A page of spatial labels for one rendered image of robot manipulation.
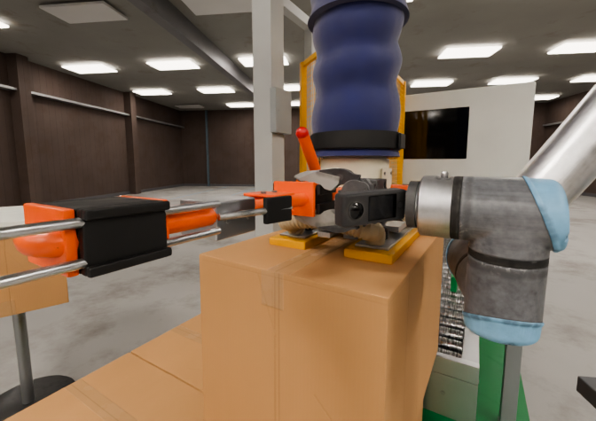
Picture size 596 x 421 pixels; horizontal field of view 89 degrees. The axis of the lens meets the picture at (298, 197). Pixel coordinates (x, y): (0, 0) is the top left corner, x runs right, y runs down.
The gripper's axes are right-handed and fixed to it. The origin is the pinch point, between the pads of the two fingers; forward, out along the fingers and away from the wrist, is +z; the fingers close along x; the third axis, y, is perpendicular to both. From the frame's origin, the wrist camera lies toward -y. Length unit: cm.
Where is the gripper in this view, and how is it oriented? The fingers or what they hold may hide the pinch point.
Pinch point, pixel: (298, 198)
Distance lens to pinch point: 54.2
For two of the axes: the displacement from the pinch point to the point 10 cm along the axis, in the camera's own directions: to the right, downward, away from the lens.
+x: 0.0, -9.9, -1.2
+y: 5.1, -1.0, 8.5
